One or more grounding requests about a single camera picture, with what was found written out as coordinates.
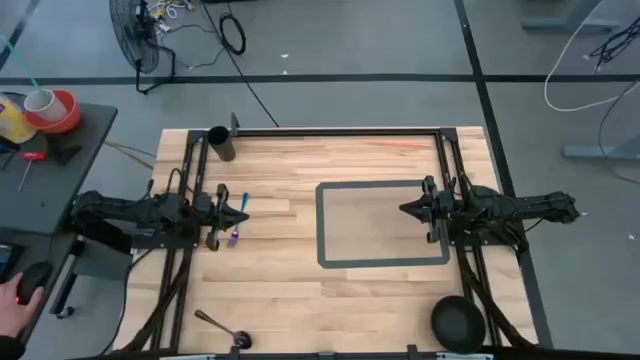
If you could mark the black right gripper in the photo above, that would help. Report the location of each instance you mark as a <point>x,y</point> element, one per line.
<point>434,210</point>

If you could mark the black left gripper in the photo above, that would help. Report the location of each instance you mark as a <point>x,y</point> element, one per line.
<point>216,215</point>

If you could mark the blue and purple marker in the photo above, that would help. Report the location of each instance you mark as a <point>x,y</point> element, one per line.
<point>233,240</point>

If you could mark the black cylindrical utensil cup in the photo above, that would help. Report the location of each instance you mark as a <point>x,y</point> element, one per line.
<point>222,147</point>

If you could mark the black bowl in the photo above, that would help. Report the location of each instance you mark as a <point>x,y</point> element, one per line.
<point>457,325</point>

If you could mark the person's forearm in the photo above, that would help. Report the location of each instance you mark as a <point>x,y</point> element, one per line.
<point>10,350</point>

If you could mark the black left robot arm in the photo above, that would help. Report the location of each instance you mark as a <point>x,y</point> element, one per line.
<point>125,210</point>

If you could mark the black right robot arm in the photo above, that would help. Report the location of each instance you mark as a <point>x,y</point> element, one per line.
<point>525,206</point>

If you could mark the grey tape rectangle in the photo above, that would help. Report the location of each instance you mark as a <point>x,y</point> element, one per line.
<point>320,225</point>

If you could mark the metal ladle spoon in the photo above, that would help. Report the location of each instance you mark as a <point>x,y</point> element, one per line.
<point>242,340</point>

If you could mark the dark grey side table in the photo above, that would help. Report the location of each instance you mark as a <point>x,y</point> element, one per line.
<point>60,190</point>

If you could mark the desk leg with caster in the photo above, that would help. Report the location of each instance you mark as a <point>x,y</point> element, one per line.
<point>67,285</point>

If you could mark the small black object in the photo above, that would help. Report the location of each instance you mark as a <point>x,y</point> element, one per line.
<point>62,152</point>

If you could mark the dark grey desk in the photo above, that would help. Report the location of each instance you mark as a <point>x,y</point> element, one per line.
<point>50,247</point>

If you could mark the grey desk foot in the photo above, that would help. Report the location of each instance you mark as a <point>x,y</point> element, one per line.
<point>570,22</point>
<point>595,151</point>

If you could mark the orange bowl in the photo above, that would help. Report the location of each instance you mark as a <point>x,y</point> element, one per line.
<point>70,120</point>

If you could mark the black computer mouse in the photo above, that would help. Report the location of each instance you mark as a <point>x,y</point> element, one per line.
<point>35,277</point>

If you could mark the black floor fan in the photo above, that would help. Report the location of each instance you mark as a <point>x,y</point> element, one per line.
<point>132,35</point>

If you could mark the white cup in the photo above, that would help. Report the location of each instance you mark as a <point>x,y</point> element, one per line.
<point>50,110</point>

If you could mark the black tablet screen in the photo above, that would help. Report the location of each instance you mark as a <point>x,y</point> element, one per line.
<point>9,260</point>

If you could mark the yellow container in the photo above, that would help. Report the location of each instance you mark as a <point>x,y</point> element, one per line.
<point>12,125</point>

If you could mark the person's hand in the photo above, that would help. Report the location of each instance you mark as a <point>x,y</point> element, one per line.
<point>15,315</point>

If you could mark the green straw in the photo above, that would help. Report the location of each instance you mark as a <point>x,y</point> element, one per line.
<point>22,65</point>

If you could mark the black aluminium table frame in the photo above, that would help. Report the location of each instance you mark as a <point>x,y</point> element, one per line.
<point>325,132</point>

